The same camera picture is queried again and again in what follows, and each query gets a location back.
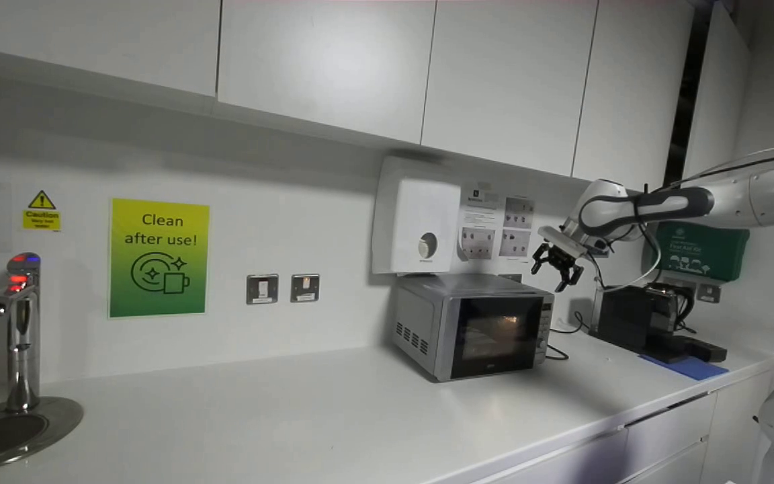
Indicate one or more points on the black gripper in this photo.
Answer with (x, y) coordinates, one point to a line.
(562, 261)

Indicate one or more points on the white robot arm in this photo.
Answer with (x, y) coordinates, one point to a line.
(734, 194)

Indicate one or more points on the black coffee machine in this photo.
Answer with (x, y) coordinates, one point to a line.
(652, 321)

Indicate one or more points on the white paper towel dispenser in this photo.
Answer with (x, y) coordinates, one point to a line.
(414, 219)

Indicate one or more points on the green first aid box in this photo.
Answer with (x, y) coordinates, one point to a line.
(699, 250)

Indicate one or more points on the white upper cabinets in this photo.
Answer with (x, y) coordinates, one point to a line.
(557, 87)

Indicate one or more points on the blue cloth mat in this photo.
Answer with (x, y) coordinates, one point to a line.
(690, 366)

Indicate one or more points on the green clean after use sign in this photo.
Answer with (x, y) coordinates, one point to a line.
(156, 257)

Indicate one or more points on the yellow warning sticker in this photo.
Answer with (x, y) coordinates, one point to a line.
(41, 212)

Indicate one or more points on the chrome hot water tap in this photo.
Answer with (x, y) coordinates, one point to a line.
(27, 418)

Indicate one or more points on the double wall power socket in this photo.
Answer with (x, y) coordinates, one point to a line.
(582, 313)

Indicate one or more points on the paper notices on wall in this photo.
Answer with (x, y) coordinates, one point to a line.
(492, 225)

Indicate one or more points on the steel wall switch right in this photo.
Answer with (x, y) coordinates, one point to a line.
(304, 288)

